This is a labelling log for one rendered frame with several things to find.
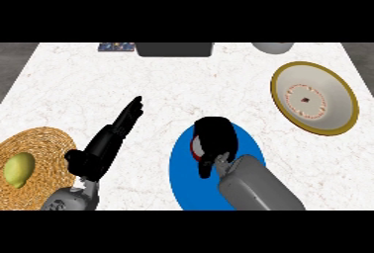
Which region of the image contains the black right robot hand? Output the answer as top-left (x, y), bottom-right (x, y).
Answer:
top-left (192, 116), bottom-right (239, 180)

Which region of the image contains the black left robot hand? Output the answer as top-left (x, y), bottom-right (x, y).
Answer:
top-left (62, 95), bottom-right (144, 183)

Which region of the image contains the red and silver can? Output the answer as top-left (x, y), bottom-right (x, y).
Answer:
top-left (189, 135), bottom-right (205, 162)

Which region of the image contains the blue plate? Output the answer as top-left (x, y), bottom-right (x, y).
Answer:
top-left (168, 122), bottom-right (267, 211)

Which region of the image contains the white bowl with gold rim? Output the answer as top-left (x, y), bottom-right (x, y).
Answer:
top-left (270, 60), bottom-right (360, 136)

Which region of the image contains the woven wicker mat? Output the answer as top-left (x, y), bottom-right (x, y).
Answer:
top-left (0, 126), bottom-right (78, 211)

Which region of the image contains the green lemon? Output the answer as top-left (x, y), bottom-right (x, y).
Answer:
top-left (2, 152), bottom-right (36, 190)

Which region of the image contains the dark grey box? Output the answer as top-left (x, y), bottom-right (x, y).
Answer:
top-left (134, 42), bottom-right (214, 58)

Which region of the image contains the pale grey round vessel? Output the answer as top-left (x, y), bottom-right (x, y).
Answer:
top-left (249, 42), bottom-right (295, 55)

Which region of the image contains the dark patterned flat item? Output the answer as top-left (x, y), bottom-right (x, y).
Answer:
top-left (96, 42), bottom-right (136, 52)

